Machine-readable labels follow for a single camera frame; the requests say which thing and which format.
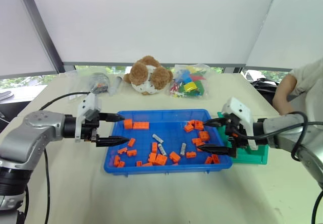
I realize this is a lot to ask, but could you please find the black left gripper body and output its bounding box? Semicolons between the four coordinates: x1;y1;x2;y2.
81;109;100;143

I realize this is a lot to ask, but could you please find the brown and white plush toy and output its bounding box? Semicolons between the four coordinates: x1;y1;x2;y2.
123;55;174;96

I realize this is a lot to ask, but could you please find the black bag with cables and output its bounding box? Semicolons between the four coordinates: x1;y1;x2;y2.
249;78;280;104

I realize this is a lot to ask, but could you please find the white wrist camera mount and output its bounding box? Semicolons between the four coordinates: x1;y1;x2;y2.
74;92;102;144
221;97;259;151

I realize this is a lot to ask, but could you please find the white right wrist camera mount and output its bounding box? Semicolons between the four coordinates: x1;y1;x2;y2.
221;97;259;151

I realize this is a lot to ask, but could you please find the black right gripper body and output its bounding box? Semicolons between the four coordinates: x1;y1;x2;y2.
223;114;250;158

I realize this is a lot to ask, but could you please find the bag of colourful bricks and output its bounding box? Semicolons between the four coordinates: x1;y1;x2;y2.
168;63;211;100

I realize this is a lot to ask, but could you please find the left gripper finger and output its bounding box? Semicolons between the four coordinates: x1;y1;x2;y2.
98;112;126;123
95;136;131;148

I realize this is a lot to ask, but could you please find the blue plastic tray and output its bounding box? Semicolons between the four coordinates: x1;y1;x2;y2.
103;108;233;177

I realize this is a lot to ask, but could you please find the grey window sill bar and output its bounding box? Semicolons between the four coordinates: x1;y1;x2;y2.
63;62;247;68

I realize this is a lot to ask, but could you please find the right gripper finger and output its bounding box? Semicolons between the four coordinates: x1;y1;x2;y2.
202;118;227;128
197;144;237;158

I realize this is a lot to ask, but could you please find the clear bag with grey item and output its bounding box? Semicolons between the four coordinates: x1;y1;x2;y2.
67;70;112;101

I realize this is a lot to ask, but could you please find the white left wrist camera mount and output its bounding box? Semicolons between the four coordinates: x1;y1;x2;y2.
74;92;102;144

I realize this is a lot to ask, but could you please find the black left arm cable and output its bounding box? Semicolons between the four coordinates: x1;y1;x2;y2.
37;91;92;224

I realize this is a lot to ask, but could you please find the grey window frame post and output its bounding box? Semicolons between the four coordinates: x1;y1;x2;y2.
245;0;281;69
17;0;65;75

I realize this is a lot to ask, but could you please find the long orange building block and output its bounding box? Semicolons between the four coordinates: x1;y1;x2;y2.
132;121;150;131

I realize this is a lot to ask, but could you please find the clear plastic tube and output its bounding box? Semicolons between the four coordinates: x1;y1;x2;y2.
108;75;123;97

